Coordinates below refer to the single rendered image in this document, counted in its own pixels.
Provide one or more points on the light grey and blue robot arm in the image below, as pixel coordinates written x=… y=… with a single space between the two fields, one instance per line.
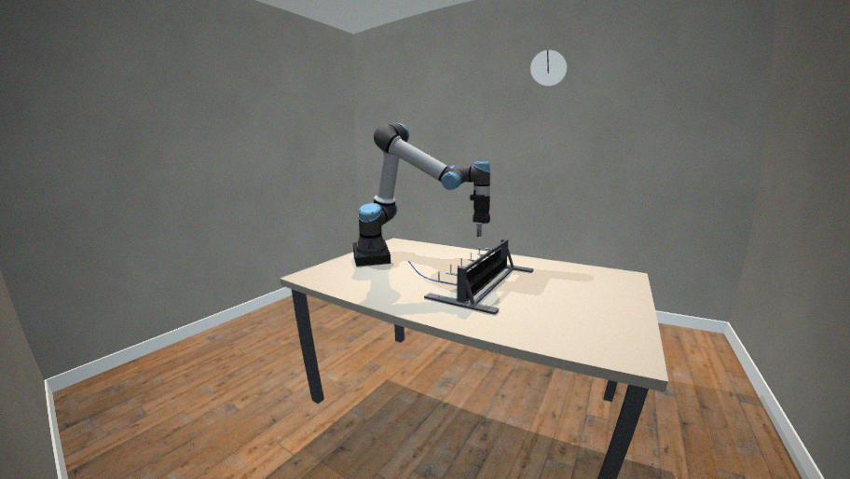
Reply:
x=388 y=138

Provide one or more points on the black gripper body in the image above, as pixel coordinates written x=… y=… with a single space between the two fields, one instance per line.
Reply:
x=481 y=208

